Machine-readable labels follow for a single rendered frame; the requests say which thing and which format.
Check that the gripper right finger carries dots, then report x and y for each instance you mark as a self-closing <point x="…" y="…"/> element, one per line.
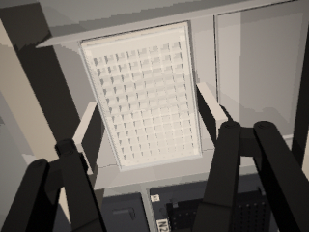
<point x="285" y="184"/>

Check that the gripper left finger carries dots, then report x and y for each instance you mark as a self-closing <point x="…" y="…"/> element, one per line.
<point x="33" y="211"/>

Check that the dark grey bench mat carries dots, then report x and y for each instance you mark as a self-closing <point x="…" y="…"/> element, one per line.
<point x="65" y="17"/>

